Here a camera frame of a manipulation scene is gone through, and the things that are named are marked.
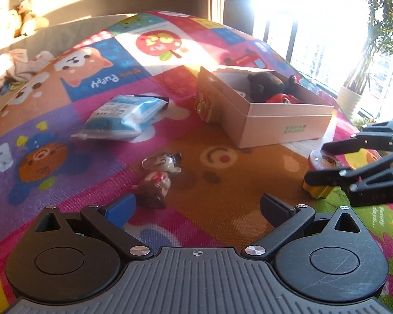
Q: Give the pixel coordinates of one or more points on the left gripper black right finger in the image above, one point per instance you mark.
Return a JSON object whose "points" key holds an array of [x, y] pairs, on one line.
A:
{"points": [[289, 223]]}

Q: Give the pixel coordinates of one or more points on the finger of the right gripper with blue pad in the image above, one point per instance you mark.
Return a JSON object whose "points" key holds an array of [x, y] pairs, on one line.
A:
{"points": [[373, 141]]}

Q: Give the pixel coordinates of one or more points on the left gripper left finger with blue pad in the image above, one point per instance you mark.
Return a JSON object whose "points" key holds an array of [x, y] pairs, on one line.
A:
{"points": [[106, 223]]}

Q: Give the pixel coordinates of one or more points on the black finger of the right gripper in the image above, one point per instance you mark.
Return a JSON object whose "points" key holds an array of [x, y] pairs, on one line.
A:
{"points": [[378, 172]]}

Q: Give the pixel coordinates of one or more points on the bear figurine keychain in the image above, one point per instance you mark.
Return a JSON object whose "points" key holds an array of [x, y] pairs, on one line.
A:
{"points": [[152, 189]]}

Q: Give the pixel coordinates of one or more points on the pink lid yellow toy cup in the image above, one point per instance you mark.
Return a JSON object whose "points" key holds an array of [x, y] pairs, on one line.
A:
{"points": [[317, 180]]}

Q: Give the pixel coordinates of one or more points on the blue white wet wipes pack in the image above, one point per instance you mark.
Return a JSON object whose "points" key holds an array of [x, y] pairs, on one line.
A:
{"points": [[124, 117]]}

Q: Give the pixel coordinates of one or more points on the black plush bear toy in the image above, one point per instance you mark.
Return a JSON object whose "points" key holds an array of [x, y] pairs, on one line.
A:
{"points": [[265, 86]]}

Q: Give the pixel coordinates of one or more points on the colourful cartoon play mat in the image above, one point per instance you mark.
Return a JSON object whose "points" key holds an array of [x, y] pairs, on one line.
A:
{"points": [[343, 263]]}

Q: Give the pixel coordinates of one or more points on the red round toy figure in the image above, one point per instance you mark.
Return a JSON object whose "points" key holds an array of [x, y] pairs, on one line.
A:
{"points": [[283, 99]]}

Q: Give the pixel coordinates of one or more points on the pink cardboard box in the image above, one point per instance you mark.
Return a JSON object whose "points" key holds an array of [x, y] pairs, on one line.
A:
{"points": [[223, 98]]}

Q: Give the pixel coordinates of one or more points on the white potted plant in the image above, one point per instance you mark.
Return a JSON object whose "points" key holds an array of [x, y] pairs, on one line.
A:
{"points": [[363, 90]]}

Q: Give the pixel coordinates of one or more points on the crumpled clothes pile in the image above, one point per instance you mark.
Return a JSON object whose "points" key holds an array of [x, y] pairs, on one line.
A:
{"points": [[15, 66]]}

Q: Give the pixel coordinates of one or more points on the grey sofa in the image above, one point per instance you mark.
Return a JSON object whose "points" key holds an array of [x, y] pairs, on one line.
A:
{"points": [[57, 40]]}

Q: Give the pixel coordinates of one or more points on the yellow teddy bear plush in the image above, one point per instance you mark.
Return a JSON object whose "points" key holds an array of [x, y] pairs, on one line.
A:
{"points": [[30, 22]]}

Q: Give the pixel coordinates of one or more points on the white plush toy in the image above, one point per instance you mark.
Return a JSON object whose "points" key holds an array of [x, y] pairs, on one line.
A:
{"points": [[10, 26]]}

